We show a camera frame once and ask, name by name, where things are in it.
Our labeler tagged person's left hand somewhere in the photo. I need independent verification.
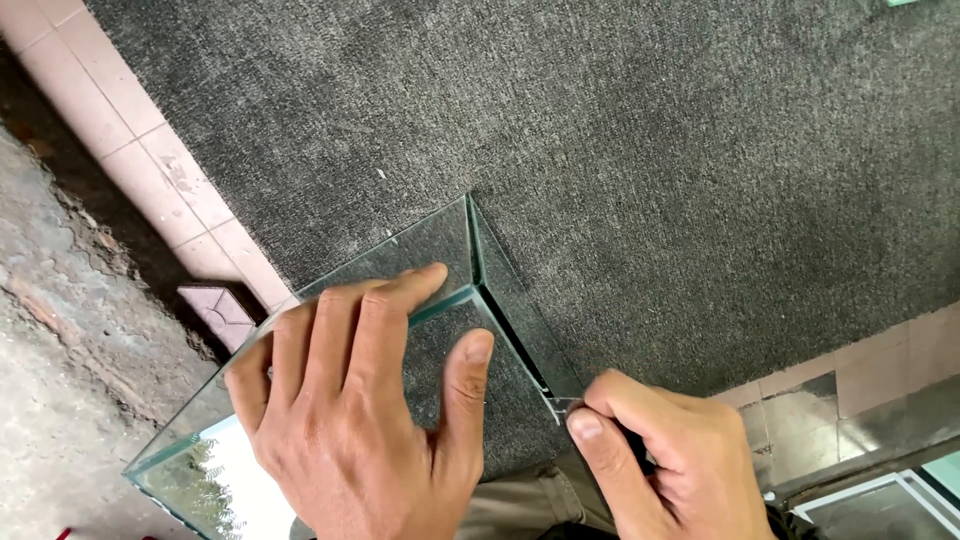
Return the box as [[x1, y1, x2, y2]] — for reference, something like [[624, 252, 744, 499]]
[[223, 262, 496, 540]]

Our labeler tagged person's right hand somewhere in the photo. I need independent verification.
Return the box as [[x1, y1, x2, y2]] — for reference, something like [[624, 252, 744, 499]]
[[564, 369, 777, 540]]

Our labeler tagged clear tape piece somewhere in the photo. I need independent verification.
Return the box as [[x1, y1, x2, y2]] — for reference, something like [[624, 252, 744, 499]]
[[546, 393, 586, 423]]

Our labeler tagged clear glass tank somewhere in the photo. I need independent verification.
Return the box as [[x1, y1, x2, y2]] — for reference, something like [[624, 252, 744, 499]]
[[122, 192, 616, 540]]

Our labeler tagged white framed glass panel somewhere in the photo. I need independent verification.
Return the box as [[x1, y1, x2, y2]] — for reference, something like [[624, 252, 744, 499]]
[[791, 468, 960, 540]]

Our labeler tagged grey carpet mat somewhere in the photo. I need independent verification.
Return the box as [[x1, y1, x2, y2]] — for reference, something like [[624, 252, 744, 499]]
[[82, 0, 960, 481]]

